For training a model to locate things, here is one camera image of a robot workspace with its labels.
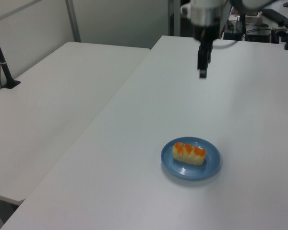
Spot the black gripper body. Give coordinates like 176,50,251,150
192,23,219,50

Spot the orange topped bread loaf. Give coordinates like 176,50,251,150
172,141,207,167

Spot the grey metal frame post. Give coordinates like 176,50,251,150
168,0,181,37
65,0,82,43

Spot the silver metal box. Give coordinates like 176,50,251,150
244,15,264,26

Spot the white side table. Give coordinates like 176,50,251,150
0,41,151,202

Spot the black keyboard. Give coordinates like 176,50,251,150
261,8,288,27

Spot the black electronics box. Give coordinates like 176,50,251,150
223,32,243,41

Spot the black camera pole with base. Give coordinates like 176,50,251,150
0,19,22,90

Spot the blue round plate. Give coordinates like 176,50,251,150
160,136,222,181

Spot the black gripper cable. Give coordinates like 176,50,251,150
212,39,239,49

